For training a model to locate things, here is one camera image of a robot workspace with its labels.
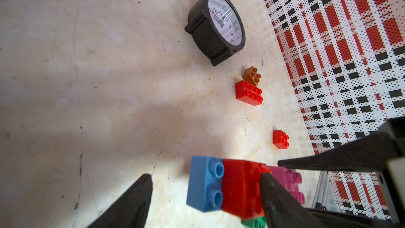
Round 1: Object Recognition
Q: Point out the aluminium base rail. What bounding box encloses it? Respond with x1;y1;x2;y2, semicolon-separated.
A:
312;171;341;212

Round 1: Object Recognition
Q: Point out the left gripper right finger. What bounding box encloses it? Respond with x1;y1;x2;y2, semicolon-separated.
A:
259;173;325;228

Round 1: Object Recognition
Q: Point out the small red block right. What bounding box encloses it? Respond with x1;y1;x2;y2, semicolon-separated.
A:
273;130;290;149

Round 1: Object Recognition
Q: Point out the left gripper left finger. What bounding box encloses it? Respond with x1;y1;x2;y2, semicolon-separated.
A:
89;174;153;228

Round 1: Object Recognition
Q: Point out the green block front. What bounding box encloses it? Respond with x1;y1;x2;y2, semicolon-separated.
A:
241;216;266;228

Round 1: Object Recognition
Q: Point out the brown orange block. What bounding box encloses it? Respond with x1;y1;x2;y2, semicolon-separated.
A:
242;66;261;87

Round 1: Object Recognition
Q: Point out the pink block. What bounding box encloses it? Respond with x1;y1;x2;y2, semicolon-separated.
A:
268;166;305;204

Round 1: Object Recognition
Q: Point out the light blue block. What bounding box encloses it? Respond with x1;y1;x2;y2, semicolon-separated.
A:
186;156;225;212

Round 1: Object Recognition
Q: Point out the red long block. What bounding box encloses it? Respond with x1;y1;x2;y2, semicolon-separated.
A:
221;159;271;220

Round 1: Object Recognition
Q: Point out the black round table clock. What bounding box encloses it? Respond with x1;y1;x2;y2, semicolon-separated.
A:
185;0;246;66

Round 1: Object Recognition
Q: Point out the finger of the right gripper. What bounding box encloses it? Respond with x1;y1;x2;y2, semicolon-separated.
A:
306;208;399;228
277;133;405;173

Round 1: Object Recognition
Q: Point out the red block front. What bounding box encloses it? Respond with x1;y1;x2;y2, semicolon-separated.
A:
235;80;264;106

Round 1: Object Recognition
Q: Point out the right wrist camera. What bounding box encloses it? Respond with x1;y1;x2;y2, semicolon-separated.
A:
377;117;405;228

